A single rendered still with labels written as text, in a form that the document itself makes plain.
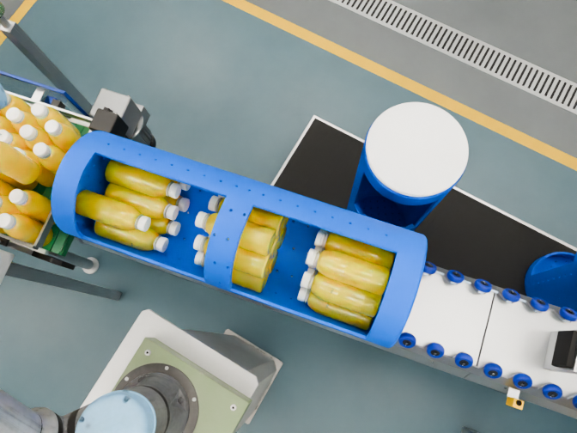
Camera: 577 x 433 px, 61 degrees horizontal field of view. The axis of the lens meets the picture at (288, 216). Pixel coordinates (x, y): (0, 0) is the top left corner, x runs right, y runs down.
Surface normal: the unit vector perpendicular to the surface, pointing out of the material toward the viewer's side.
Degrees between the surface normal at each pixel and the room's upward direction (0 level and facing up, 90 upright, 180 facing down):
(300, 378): 0
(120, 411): 7
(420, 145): 0
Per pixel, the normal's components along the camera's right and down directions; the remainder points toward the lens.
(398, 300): -0.15, 0.04
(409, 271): 0.00, -0.38
